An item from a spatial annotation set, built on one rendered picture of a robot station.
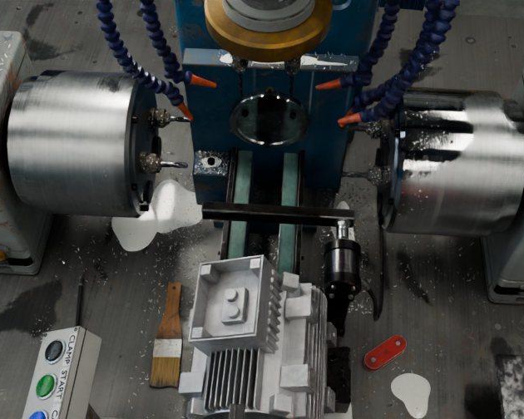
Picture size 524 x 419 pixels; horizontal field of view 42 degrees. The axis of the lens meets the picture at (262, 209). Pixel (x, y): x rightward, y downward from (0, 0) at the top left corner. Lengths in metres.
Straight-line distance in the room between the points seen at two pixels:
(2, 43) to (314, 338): 0.72
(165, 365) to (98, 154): 0.40
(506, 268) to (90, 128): 0.75
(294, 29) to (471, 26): 0.94
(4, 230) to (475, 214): 0.80
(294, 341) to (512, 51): 1.07
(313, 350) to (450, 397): 0.37
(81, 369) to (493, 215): 0.66
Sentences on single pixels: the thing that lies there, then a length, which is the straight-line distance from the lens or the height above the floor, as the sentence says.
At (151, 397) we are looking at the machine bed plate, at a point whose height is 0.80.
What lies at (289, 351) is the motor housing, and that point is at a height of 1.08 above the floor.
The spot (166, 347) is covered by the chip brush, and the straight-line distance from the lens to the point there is 1.26.
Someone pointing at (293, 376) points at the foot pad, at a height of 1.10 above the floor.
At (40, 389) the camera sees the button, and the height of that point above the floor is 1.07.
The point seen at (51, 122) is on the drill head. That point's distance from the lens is 1.12.
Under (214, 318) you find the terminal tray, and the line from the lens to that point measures 0.96.
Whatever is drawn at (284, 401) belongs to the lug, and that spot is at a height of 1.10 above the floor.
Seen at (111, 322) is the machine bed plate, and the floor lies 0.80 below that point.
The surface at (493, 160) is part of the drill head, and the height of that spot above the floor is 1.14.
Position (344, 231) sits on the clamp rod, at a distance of 1.11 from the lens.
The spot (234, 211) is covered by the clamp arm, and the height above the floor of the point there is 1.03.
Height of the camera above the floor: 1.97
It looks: 57 degrees down
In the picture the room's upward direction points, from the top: straight up
